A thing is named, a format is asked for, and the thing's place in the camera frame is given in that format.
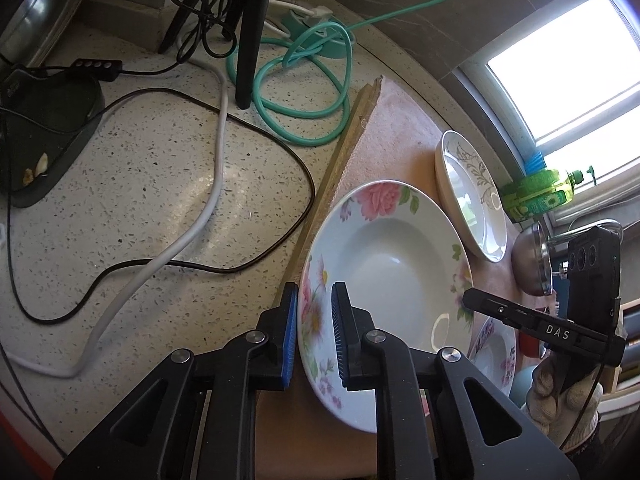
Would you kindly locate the red container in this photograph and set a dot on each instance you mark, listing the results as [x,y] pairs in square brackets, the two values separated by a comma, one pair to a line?
[531,344]

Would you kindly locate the pink floral white plate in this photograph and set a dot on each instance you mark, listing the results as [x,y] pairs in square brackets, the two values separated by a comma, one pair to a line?
[390,260]

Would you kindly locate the white plug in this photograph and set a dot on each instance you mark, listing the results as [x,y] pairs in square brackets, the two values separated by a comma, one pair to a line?
[315,12]

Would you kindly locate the dark tray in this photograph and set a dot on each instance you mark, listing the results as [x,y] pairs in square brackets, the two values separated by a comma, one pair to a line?
[50,125]

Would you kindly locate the person's right forearm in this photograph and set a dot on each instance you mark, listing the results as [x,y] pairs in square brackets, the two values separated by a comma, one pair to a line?
[582,447]

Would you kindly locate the light blue cup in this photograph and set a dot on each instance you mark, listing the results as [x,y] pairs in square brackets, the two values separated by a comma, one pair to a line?
[521,385]

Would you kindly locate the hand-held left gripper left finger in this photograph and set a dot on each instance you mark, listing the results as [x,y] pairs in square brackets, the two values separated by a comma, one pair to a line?
[289,340]

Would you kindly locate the blue container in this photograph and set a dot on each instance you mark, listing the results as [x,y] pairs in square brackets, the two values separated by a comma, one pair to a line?
[560,295]

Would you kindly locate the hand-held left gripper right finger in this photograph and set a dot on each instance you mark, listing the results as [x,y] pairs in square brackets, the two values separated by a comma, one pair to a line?
[340,340]

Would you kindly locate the person's right hand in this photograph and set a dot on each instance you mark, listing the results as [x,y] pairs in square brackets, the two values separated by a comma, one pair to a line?
[545,395]

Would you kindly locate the red board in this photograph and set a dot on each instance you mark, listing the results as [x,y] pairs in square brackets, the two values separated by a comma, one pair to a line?
[7,440]

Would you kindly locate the green dish soap bottle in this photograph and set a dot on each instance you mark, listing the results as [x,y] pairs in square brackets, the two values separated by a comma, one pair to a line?
[535,195]

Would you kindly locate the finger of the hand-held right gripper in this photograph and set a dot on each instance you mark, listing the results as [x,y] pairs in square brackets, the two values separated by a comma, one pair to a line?
[495,307]

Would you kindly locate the plain steel bowl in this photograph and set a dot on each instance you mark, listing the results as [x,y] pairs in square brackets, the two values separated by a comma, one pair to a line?
[530,260]

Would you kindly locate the window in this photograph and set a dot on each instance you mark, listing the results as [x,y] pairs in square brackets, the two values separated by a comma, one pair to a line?
[575,70]

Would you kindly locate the small floral plate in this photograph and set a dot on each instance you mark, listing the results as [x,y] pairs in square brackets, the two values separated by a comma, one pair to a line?
[495,355]

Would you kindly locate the steel faucet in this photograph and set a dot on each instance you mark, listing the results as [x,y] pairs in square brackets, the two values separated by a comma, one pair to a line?
[560,236]

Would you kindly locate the garlic clove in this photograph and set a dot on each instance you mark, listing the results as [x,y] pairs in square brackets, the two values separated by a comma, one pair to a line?
[29,176]
[43,164]

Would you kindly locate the large metal pot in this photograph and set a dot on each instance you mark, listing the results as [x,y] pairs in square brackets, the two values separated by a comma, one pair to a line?
[40,0]

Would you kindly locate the black tripod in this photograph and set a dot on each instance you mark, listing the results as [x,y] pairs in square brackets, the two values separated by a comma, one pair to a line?
[248,35]

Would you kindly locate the pink mat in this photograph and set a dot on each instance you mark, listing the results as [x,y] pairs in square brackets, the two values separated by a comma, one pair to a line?
[395,130]

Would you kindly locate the teal round power strip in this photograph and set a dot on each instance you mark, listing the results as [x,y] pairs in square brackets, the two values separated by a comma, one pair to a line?
[337,47]

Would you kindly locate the white plate with gold leaves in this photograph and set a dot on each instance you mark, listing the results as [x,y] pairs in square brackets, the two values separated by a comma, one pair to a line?
[470,195]

